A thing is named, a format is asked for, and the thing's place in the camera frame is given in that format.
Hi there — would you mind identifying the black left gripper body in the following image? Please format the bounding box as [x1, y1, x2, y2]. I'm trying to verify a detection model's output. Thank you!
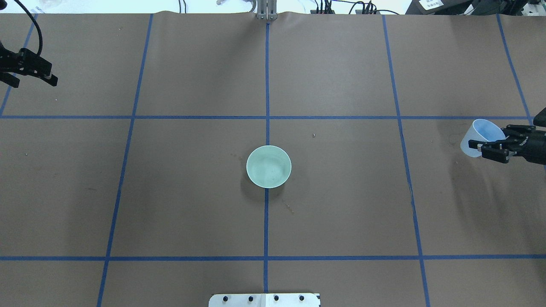
[0, 43, 52, 79]

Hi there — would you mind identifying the light blue plastic cup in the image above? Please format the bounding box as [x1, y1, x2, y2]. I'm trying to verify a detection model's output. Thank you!
[460, 119, 506, 158]

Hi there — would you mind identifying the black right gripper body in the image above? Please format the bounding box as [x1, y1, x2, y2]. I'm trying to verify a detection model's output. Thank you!
[510, 130, 546, 165]

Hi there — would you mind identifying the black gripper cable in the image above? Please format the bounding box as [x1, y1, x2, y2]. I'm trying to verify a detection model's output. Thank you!
[14, 0, 44, 56]

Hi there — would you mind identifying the aluminium frame post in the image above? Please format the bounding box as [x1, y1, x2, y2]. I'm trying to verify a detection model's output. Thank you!
[253, 0, 278, 21]

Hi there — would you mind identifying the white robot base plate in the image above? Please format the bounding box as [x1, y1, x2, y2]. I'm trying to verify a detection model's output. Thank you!
[208, 292, 321, 307]

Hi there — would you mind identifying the pale green ceramic bowl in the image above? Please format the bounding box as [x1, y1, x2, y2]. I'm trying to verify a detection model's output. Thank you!
[246, 145, 292, 189]

